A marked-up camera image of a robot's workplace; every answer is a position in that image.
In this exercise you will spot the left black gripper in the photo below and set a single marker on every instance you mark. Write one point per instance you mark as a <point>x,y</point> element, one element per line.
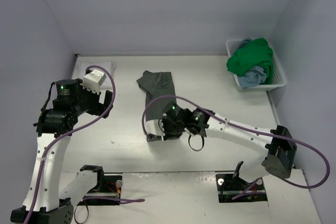
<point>105,100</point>

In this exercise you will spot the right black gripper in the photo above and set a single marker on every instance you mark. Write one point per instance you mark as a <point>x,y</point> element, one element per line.
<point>156,137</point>

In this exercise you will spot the grey green t shirt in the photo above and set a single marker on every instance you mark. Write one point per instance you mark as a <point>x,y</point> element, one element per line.
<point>156,84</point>

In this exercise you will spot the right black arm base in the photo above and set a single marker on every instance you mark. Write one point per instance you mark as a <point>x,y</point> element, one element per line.
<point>231,188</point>

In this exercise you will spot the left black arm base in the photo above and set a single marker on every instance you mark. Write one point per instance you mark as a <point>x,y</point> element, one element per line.
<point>105,187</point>

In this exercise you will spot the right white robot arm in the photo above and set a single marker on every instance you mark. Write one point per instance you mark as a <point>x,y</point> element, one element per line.
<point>275,153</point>

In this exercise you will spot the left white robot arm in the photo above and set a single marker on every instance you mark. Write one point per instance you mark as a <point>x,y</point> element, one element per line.
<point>55,126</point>

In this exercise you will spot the blue t shirt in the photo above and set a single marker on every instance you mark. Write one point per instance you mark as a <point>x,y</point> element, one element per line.
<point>254,61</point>

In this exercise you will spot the white laundry basket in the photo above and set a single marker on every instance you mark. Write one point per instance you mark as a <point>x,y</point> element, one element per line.
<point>279,79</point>

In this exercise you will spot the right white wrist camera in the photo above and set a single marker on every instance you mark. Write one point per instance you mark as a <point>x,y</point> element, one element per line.
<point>153,130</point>

